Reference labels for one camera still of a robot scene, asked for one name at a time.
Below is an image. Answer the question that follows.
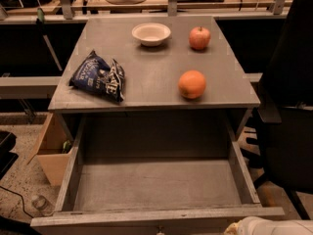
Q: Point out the grey top drawer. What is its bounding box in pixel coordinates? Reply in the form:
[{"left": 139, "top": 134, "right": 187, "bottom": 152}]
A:
[{"left": 31, "top": 111, "right": 284, "bottom": 235}]

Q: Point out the orange fruit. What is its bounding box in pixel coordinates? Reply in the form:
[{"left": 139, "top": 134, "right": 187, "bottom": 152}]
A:
[{"left": 178, "top": 70, "right": 206, "bottom": 99}]

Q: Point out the blue chip bag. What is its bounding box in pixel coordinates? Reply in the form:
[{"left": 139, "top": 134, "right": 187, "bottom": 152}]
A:
[{"left": 69, "top": 50, "right": 125, "bottom": 103}]

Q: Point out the white bowl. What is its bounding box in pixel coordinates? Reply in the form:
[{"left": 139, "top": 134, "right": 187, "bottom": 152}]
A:
[{"left": 132, "top": 23, "right": 171, "bottom": 47}]

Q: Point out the red apple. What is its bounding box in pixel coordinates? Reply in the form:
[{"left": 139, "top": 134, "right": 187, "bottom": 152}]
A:
[{"left": 189, "top": 26, "right": 211, "bottom": 50}]

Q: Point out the cardboard box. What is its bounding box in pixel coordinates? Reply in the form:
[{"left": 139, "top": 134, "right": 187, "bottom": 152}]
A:
[{"left": 26, "top": 113, "right": 71, "bottom": 186}]

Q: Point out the black office chair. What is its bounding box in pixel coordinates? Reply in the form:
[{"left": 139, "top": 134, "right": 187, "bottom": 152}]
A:
[{"left": 243, "top": 0, "right": 313, "bottom": 219}]

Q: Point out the clear plastic bottle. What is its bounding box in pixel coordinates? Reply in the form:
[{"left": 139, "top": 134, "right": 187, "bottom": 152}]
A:
[{"left": 31, "top": 195, "right": 49, "bottom": 212}]

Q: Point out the black case at left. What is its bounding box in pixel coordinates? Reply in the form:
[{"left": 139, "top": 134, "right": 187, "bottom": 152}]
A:
[{"left": 0, "top": 131, "right": 19, "bottom": 179}]

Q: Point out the black floor cable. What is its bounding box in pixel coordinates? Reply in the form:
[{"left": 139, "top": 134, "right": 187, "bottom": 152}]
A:
[{"left": 0, "top": 185, "right": 35, "bottom": 219}]

